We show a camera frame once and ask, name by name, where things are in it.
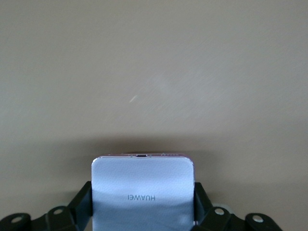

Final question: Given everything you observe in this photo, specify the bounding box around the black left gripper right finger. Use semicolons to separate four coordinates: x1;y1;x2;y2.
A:
193;182;287;231

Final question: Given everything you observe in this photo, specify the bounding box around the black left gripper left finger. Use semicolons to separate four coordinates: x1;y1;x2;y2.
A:
0;181;93;231

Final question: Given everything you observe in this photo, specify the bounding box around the pale lilac flip phone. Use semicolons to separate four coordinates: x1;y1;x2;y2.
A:
90;152;196;231

